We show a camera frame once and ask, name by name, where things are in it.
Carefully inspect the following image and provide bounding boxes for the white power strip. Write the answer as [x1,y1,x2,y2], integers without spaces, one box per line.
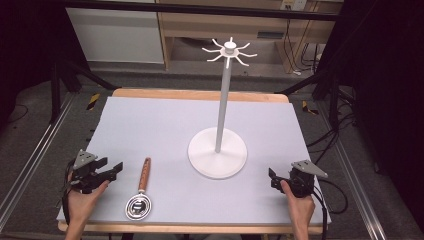
[279,0,308,11]

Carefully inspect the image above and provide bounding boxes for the metal floor rail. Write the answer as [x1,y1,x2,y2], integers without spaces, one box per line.
[0,92,77,232]
[315,99,388,240]

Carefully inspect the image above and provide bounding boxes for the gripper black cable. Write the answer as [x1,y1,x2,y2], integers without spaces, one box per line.
[60,159,77,225]
[311,178,349,240]

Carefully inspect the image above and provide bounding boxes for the pale grey table mat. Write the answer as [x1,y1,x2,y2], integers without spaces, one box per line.
[55,95,332,226]

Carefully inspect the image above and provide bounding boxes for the black metal stand legs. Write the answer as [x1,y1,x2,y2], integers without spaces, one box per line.
[49,59,120,125]
[274,65,355,132]

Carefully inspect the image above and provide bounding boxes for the yellow black floor tape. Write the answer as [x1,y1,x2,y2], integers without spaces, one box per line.
[86,92,101,111]
[301,100,320,117]

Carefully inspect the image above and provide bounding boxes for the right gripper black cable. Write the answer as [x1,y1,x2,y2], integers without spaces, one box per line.
[311,178,349,240]

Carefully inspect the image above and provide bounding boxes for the white cabinet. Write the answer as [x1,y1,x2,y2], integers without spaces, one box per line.
[65,6,165,65]

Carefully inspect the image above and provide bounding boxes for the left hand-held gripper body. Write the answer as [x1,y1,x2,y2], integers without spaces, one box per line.
[68,149,110,195]

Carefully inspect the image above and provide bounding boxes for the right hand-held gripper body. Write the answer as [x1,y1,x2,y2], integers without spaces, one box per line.
[279,159,329,199]

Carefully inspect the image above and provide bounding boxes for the steel ladle with wooden handle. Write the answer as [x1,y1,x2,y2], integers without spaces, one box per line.
[124,157,153,222]

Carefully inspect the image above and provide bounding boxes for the white utensil hanging stand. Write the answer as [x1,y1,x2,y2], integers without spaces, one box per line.
[187,36,259,181]

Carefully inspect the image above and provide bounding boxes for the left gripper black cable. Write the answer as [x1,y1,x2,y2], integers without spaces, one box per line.
[60,159,77,225]

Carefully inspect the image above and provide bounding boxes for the black cables under desk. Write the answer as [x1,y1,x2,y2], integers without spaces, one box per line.
[283,18,322,75]

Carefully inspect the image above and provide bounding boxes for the person's right hand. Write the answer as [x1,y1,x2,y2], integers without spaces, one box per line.
[279,180,316,228]

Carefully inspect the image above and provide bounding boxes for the black metal frame bar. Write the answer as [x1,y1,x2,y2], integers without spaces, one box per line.
[62,0,338,22]

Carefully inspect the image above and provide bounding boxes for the black floor cables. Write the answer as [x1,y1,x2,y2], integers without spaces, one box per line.
[305,112,357,165]

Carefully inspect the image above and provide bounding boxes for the person's left hand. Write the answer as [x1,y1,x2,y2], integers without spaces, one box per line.
[67,180,111,225]

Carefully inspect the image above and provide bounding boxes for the wooden desk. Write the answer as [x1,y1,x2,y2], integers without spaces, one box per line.
[155,0,345,75]

